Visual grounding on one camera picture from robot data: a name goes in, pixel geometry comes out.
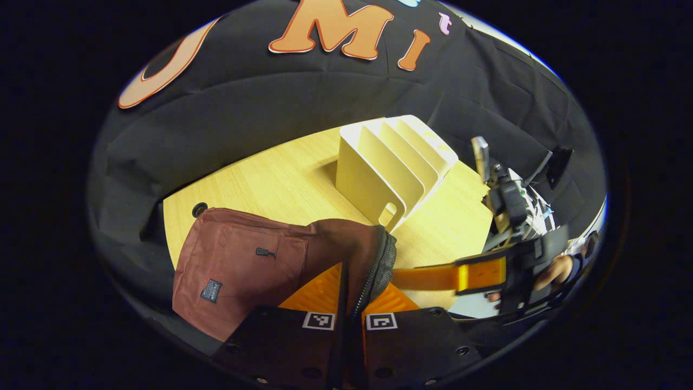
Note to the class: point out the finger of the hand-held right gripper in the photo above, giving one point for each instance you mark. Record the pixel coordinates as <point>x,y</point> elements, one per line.
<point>433,277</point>

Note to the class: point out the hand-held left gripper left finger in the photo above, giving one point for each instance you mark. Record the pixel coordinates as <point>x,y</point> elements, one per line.
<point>281,341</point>

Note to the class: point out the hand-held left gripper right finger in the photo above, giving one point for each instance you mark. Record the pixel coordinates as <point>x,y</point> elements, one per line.
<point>411,346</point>

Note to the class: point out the maroon schoolbag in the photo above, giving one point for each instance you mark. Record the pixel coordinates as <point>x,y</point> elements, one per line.
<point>238,271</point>

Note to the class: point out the white bookshelf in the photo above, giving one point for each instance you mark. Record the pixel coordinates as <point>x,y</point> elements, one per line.
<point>368,179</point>

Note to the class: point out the white electronic device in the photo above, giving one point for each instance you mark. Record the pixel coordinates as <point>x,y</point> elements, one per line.
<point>543,214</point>

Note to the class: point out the black desk grommet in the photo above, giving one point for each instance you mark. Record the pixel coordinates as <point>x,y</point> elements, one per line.
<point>199,209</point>

